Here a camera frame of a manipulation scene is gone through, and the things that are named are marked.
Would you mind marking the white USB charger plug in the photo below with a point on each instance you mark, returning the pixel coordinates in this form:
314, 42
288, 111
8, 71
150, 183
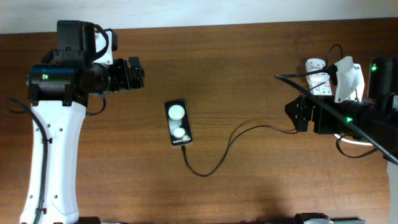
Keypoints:
317, 78

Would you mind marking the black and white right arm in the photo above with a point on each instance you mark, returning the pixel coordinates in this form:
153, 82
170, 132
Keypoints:
372, 121

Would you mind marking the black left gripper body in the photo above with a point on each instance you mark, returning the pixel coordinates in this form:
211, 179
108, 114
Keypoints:
118, 76

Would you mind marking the white power strip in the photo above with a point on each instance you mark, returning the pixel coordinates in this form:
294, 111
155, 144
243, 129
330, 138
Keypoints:
322, 89

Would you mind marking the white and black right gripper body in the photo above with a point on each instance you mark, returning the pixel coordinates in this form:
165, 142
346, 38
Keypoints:
326, 122

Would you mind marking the black and cream flip phone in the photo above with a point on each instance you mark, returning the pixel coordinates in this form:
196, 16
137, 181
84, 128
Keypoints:
178, 122

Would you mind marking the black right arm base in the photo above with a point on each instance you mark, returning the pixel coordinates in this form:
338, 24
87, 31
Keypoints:
321, 218

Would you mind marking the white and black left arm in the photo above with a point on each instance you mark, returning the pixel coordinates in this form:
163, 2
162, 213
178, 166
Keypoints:
59, 87

